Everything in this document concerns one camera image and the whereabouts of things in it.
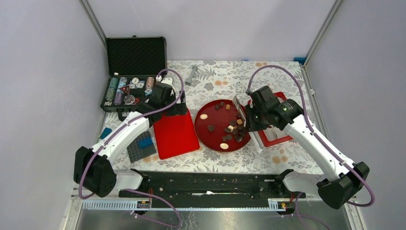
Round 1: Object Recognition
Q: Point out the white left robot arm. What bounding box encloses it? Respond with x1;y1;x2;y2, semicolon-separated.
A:
74;78;185;199

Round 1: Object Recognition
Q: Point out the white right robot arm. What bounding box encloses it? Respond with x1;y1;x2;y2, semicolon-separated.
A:
245;86;370;209

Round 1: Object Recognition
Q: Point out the red chocolate box tray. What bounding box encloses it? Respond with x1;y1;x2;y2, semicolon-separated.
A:
247;92;293;148

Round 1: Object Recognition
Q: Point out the white oval chocolate left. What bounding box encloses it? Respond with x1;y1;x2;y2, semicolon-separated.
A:
200;114;208;120

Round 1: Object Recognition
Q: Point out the white oval chocolate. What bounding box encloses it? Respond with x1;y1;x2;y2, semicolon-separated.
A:
200;114;208;120
220;143;229;150

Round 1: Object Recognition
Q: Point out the white oval chocolate bottom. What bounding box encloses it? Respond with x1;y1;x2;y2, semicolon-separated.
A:
220;143;229;150

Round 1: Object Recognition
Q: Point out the blue fifty poker chip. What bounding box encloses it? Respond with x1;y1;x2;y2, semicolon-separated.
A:
145;89;153;96

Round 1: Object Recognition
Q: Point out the red square box lid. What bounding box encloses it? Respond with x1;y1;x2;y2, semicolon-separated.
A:
153;111;200;160

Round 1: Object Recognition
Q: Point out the floral table cloth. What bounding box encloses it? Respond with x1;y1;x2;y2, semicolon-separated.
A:
113;60;322;174

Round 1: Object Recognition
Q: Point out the black poker chip case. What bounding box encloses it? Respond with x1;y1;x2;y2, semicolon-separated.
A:
101;36;167;112

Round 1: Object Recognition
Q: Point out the round red plate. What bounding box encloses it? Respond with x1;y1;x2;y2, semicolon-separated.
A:
194;99;251;152

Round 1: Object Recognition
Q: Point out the grey lego baseplate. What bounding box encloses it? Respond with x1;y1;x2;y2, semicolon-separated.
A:
126;131;157;163

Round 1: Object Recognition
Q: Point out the small blue lego brick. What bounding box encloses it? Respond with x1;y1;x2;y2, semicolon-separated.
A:
99;127;113;139

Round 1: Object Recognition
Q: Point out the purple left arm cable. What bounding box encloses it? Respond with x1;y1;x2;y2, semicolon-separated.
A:
78;68;185;229

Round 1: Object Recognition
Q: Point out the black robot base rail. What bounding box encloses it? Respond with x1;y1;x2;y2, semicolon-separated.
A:
138;171;299;208

